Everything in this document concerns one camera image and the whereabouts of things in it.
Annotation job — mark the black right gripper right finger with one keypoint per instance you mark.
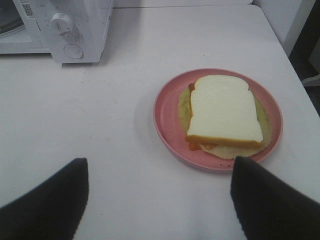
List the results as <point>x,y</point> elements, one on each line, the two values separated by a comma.
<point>268,208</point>

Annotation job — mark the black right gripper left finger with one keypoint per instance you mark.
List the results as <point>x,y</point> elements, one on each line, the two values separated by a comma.
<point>52,210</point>

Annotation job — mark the white bread sandwich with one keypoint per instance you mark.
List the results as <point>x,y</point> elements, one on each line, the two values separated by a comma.
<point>221,116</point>

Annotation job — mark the pink round plate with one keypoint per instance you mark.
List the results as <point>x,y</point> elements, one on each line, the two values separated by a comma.
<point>167,124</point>

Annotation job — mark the round white door button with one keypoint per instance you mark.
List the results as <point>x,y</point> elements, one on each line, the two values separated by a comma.
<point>73,51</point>

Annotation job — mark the white timer knob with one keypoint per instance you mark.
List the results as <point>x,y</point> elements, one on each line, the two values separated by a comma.
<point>62,24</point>

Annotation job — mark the white microwave oven body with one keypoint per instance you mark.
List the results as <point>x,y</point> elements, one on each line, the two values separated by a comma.
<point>25,28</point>

